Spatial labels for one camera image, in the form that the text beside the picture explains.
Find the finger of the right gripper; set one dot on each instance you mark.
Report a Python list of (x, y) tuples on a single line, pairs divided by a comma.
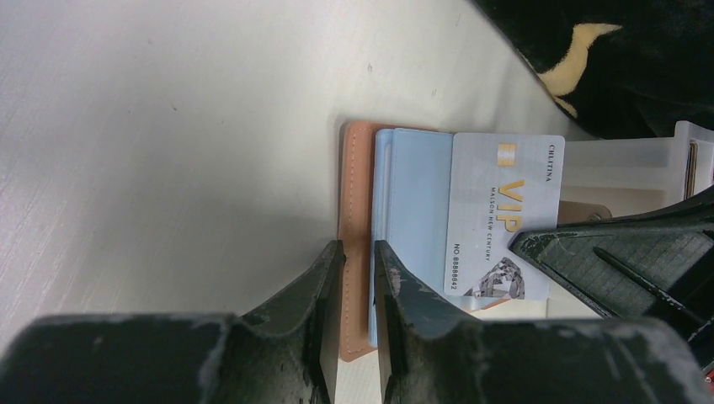
[(658, 264)]

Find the tan leather card holder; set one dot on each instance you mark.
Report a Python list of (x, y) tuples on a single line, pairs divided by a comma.
[(395, 187)]

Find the black floral plush blanket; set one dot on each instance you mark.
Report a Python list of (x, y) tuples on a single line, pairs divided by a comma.
[(618, 69)]

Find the white plastic card tray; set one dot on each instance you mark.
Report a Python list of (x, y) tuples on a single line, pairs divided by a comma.
[(631, 177)]

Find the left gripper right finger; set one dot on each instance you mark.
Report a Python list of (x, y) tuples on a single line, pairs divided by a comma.
[(430, 351)]

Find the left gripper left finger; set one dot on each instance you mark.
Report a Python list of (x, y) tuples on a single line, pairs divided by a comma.
[(282, 351)]

